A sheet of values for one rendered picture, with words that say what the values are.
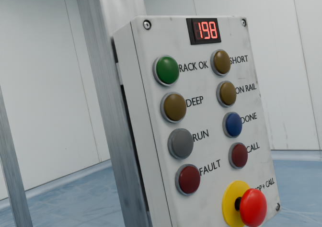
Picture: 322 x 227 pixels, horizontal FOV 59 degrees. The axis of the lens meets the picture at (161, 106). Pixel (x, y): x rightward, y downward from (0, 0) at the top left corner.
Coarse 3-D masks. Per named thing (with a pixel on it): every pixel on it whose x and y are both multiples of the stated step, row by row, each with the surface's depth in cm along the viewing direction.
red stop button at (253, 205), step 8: (248, 192) 30; (256, 192) 30; (240, 200) 32; (248, 200) 29; (256, 200) 30; (264, 200) 31; (240, 208) 29; (248, 208) 29; (256, 208) 30; (264, 208) 30; (248, 216) 29; (256, 216) 29; (264, 216) 30; (248, 224) 29; (256, 224) 30
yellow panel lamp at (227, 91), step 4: (224, 84) 32; (228, 84) 32; (232, 84) 32; (220, 88) 31; (224, 88) 31; (228, 88) 32; (232, 88) 32; (220, 92) 31; (224, 92) 31; (228, 92) 32; (232, 92) 32; (220, 96) 31; (224, 96) 31; (228, 96) 32; (232, 96) 32; (236, 96) 33; (224, 100) 31; (228, 100) 32; (232, 100) 32; (228, 104) 32
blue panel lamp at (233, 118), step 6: (234, 114) 32; (228, 120) 32; (234, 120) 32; (240, 120) 32; (228, 126) 31; (234, 126) 32; (240, 126) 32; (228, 132) 32; (234, 132) 32; (240, 132) 33
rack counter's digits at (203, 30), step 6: (198, 24) 30; (204, 24) 31; (210, 24) 32; (198, 30) 30; (204, 30) 31; (210, 30) 31; (216, 30) 32; (198, 36) 30; (204, 36) 31; (210, 36) 31; (216, 36) 32
